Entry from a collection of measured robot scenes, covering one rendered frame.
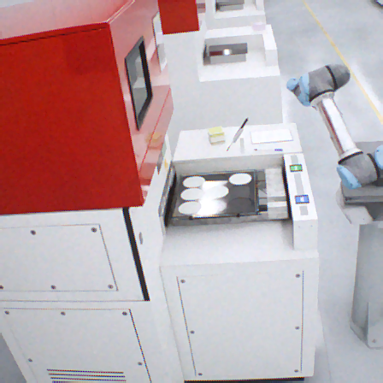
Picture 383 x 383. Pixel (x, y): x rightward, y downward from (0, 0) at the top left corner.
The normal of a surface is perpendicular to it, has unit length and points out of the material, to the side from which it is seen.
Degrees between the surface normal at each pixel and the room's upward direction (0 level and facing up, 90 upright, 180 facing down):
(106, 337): 90
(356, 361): 0
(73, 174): 90
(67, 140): 90
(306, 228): 90
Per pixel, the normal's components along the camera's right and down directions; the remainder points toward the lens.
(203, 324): -0.09, 0.52
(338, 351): -0.13, -0.85
